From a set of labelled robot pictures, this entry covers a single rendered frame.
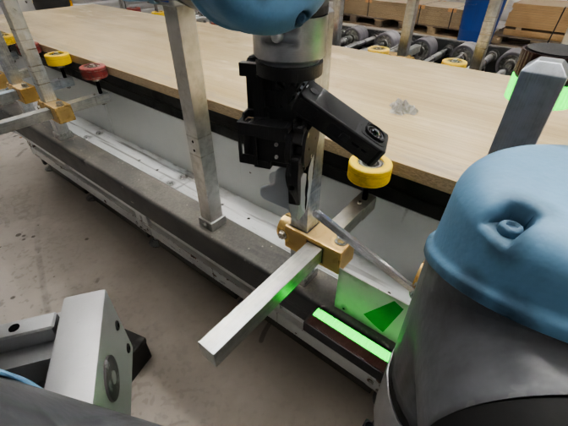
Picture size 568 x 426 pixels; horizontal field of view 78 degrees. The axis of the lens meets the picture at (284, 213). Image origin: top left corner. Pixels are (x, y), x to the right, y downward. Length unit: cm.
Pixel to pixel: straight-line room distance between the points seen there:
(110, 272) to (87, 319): 153
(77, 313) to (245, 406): 106
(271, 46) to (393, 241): 55
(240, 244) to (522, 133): 56
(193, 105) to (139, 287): 118
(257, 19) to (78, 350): 25
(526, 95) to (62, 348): 43
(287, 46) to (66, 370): 32
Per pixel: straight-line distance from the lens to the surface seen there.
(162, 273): 176
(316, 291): 69
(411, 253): 81
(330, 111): 39
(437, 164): 72
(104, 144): 151
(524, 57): 44
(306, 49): 37
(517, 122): 40
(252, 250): 77
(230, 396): 136
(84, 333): 32
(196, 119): 69
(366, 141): 39
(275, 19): 18
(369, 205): 71
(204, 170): 74
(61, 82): 161
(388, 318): 61
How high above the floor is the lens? 123
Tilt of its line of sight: 38 degrees down
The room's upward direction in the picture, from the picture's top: straight up
